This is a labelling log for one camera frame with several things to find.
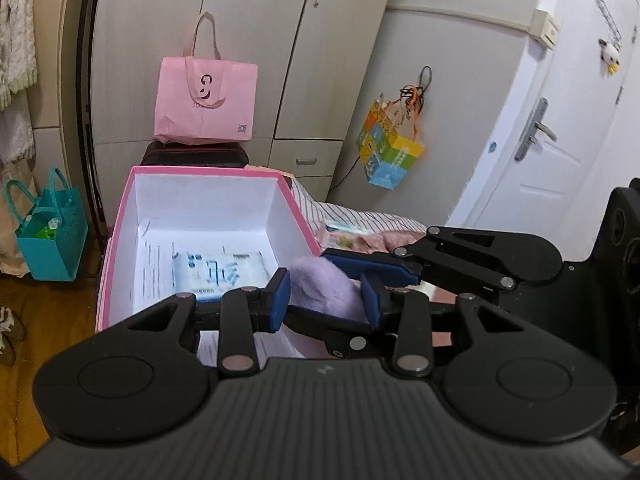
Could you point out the white door hook rack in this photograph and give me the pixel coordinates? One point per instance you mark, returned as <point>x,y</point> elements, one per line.
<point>607,17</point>

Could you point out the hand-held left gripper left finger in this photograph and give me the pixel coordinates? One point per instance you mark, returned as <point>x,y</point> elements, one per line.
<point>280,300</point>

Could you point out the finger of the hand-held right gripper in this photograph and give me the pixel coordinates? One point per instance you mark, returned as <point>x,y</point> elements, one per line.
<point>370,266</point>
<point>340,332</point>

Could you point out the colourful checkered gift bag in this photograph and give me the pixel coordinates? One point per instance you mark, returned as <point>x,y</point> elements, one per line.
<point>387,155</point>

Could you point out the white fluffy robe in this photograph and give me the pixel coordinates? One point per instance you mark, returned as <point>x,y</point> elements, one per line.
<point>15,35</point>

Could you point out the black vertical frame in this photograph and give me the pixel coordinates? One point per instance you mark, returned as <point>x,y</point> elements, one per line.
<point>90,110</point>

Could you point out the pink cardboard box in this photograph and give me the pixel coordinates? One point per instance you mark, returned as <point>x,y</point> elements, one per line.
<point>200,195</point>

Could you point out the teal plastic tote bag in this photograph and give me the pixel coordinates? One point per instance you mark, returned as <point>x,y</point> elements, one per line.
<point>52,252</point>

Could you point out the small white plush toy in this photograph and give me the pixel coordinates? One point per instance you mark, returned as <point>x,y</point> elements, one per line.
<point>611,55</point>

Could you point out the shoes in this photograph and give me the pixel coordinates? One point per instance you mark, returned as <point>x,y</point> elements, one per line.
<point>10,332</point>

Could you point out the white wall box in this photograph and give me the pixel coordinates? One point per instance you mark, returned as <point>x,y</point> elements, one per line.
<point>545,27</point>

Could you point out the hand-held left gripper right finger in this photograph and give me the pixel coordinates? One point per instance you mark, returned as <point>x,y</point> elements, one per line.
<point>371,302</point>

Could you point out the printed white paper sheets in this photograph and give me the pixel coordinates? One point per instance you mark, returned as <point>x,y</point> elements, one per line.
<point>155,260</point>

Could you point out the purple fluffy plush ball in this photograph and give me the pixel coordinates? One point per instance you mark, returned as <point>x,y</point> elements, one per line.
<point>320,287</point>

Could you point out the pink paper shopping bag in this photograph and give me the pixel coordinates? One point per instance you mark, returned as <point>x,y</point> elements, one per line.
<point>205,105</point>

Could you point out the blue white tissue packet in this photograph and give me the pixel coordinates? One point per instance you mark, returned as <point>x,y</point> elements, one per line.
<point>220,272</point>

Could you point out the black suitcase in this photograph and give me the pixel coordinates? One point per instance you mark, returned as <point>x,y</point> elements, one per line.
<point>195,156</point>

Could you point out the white door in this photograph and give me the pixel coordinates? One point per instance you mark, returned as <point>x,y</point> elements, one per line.
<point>565,110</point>

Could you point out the black wall hook loop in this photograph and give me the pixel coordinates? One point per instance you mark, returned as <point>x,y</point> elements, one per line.
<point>425,77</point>

